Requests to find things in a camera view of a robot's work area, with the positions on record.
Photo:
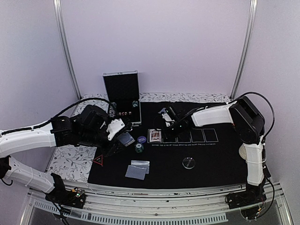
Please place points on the red triangle all-in marker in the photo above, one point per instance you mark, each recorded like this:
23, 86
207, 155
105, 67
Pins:
98, 160

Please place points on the aluminium frame post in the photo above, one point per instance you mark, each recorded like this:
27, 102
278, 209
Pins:
246, 44
64, 43

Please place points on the clear dealer button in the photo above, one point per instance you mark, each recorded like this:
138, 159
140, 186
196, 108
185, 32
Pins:
188, 163

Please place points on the short poker chip stack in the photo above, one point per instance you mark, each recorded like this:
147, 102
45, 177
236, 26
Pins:
135, 104

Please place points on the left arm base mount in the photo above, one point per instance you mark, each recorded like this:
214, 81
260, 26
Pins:
73, 198

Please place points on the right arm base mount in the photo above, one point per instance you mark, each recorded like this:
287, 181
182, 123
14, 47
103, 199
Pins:
252, 195

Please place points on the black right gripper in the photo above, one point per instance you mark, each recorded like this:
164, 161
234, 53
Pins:
168, 136

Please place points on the right aluminium frame post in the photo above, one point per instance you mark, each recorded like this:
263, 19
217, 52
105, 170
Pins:
246, 44

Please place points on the face-up king card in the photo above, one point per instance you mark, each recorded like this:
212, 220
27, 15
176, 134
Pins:
155, 136

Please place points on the long poker chip stack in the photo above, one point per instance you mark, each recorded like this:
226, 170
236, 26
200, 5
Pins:
112, 110

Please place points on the blue patterned card deck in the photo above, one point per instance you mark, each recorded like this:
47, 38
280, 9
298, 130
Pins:
126, 139

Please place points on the floral white tablecloth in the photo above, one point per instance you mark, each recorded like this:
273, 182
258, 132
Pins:
74, 163

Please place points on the green poker chip pile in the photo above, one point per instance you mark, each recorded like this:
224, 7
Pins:
139, 147

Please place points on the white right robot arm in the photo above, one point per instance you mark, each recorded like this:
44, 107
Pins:
241, 122

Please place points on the red dice row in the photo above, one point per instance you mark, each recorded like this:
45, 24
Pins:
124, 113

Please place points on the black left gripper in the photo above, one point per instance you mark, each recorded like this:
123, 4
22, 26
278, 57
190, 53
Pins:
111, 149

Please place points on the aluminium poker chip case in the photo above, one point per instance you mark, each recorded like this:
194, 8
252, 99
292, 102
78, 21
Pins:
123, 88

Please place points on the cream ribbed mug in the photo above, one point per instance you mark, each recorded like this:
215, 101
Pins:
242, 152

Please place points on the purple small blind button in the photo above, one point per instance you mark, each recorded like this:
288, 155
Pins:
142, 139

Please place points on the left aluminium frame post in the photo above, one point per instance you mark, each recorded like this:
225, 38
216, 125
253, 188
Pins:
64, 43

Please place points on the black poker mat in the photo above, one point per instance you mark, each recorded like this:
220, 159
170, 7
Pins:
166, 169

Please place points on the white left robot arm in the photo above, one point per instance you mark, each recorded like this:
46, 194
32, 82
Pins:
23, 139

